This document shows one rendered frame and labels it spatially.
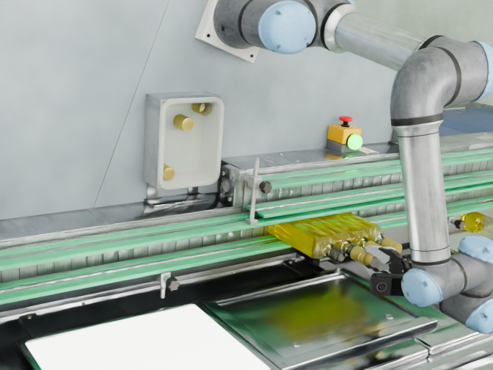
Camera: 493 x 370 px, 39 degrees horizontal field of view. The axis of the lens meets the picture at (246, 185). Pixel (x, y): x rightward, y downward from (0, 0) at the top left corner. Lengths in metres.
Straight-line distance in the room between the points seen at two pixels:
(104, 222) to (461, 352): 0.87
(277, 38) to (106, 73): 0.41
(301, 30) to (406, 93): 0.38
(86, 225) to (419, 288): 0.74
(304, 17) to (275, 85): 0.36
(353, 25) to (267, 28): 0.19
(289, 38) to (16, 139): 0.65
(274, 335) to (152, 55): 0.72
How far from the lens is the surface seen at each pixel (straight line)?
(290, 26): 1.57
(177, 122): 1.71
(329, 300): 1.74
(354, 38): 1.57
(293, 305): 1.70
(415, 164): 1.31
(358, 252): 1.69
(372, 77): 2.14
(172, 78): 1.73
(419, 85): 1.30
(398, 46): 1.48
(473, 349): 1.71
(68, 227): 1.59
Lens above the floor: 2.25
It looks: 51 degrees down
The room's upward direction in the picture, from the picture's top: 117 degrees clockwise
